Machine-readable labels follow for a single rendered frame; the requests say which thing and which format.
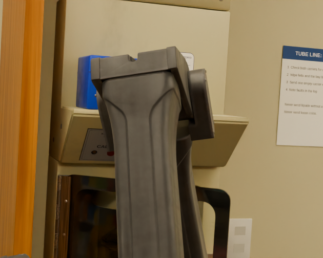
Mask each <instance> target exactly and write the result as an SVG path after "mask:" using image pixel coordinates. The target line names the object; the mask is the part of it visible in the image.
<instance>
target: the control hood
mask: <svg viewBox="0 0 323 258"><path fill-rule="evenodd" d="M213 120H214V123H215V124H214V133H215V134H214V138H211V139H204V140H195V141H193V142H192V149H191V163H192V166H210V167H224V166H225V165H226V164H227V162H228V160H229V158H230V157H231V155H232V153H233V151H234V149H235V147H236V146H237V144H238V142H239V140H240V138H241V136H242V135H243V133H244V131H245V129H246V127H247V125H248V124H249V119H248V118H246V117H237V116H229V115H216V114H213ZM88 128H97V129H103V128H102V123H101V120H100V116H99V112H98V110H89V109H84V108H80V107H69V106H63V108H61V109H60V126H59V145H58V161H60V163H84V164H115V162H114V161H83V160H79V158H80V154H81V151H82V148H83V144H84V140H85V137H86V133H87V130H88Z"/></svg>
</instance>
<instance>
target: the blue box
mask: <svg viewBox="0 0 323 258"><path fill-rule="evenodd" d="M98 57H100V58H106V57H111V56H99V55H89V56H83V57H79V58H78V72H77V91H76V106H77V107H78V108H84V109H89V110H98V107H97V100H96V97H95V94H96V88H95V86H94V84H93V83H92V80H91V59H92V58H98Z"/></svg>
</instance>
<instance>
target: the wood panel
mask: <svg viewBox="0 0 323 258"><path fill-rule="evenodd" d="M43 19H44V0H3V15H2V37H1V58H0V257H2V256H13V255H18V254H27V255H28V256H29V257H30V258H31V250H32V230H33V211H34V190H35V170H36V150H37V130H38V110H39V90H40V79H41V59H42V39H43Z"/></svg>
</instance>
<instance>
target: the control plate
mask: <svg viewBox="0 0 323 258"><path fill-rule="evenodd" d="M93 150H96V151H97V153H96V154H92V153H91V152H92V151H93ZM107 151H108V150H107V146H106V141H105V137H104V132H103V129H97V128H88V130H87V133H86V137H85V140H84V144H83V148H82V151H81V154H80V158H79V160H83V161H114V155H113V156H108V155H107Z"/></svg>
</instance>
